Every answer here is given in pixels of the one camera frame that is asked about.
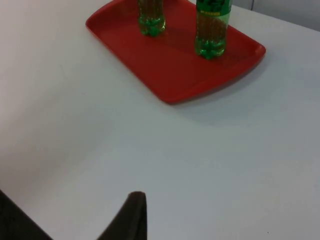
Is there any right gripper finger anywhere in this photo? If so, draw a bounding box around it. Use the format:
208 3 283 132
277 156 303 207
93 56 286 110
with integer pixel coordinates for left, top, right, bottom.
96 191 148 240

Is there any green plastic bottle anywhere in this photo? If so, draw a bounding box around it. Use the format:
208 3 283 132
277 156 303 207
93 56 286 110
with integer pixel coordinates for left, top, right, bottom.
194 0 233 60
136 0 167 37

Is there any red plastic tray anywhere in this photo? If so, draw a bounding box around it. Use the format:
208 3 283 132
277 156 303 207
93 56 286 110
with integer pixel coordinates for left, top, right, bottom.
85 0 267 105

